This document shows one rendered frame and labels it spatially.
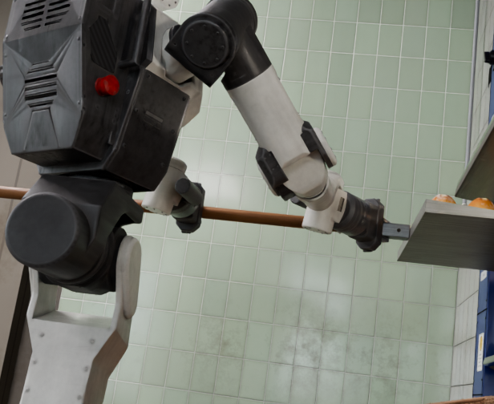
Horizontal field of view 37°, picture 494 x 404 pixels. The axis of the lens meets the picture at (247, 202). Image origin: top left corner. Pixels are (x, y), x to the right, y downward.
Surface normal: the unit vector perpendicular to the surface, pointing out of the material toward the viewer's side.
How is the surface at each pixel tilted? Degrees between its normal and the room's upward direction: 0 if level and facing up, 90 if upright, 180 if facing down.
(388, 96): 90
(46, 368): 81
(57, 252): 90
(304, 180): 130
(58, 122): 105
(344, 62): 90
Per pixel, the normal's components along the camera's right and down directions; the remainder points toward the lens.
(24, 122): -0.58, -0.02
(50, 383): -0.08, -0.41
